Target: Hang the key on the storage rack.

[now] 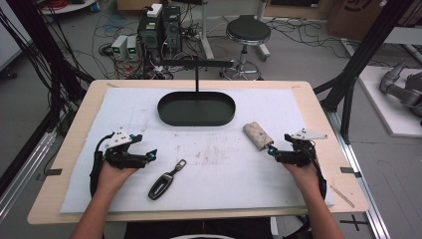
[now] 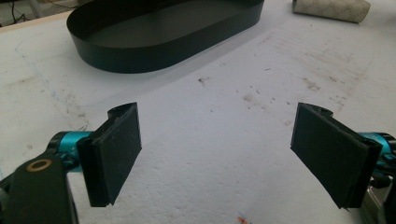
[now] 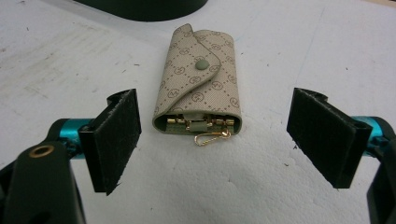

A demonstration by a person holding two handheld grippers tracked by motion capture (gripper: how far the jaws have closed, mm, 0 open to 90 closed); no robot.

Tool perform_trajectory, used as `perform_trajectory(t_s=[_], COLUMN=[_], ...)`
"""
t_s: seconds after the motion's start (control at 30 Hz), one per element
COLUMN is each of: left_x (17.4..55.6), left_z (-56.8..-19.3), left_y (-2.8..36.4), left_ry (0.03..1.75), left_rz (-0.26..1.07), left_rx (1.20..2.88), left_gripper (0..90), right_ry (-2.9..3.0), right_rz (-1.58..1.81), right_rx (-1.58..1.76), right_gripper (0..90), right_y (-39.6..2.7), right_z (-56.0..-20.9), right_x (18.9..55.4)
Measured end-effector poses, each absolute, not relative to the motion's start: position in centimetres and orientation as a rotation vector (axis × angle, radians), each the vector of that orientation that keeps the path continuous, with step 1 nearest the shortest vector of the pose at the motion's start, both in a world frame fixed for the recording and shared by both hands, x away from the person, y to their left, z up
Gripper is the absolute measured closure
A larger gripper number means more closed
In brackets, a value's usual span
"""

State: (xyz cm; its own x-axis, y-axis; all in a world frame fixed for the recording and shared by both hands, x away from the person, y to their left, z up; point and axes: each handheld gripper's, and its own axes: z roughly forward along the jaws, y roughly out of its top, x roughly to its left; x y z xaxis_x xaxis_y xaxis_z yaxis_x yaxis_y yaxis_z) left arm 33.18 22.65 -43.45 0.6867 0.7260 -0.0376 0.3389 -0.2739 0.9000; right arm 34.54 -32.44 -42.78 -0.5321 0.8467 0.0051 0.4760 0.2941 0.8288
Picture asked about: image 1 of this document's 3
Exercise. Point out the person's dark clothing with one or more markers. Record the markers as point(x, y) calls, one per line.
point(199, 229)

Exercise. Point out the thin wooden stick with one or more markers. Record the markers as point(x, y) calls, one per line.
point(342, 196)

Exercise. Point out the black car key fob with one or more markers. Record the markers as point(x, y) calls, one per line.
point(162, 186)

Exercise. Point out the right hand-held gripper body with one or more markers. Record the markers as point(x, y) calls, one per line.
point(300, 154)

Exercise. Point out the aluminium frame rail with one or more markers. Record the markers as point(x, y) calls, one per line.
point(361, 186)
point(23, 166)

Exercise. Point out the white stand leg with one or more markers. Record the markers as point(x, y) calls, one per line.
point(206, 36)

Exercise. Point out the black T-shaped stand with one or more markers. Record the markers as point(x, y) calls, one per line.
point(197, 64)

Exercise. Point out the black metal frame post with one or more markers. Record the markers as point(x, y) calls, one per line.
point(371, 45)
point(40, 43)

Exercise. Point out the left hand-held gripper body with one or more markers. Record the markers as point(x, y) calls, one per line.
point(117, 139)

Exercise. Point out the grey power supply unit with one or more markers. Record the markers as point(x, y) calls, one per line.
point(119, 46)
point(132, 48)

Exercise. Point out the person's left hand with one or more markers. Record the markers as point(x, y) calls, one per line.
point(111, 179)

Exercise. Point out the person's right hand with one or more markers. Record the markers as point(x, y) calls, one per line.
point(307, 177)

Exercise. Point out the black oval tray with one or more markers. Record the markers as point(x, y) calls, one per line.
point(196, 109)

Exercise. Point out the black computer tower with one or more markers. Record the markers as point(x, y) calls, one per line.
point(150, 33)
point(171, 28)

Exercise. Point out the white foam mat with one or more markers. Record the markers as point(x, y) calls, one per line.
point(212, 179)

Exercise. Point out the beige quilted key case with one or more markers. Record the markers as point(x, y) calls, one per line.
point(257, 135)

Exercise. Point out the black tape strip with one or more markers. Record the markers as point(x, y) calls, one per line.
point(350, 171)
point(54, 172)

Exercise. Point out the white platform board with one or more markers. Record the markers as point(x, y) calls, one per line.
point(381, 109)

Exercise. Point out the cardboard box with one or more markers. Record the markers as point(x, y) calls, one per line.
point(361, 16)

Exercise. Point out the black round stool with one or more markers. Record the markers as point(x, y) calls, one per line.
point(248, 30)

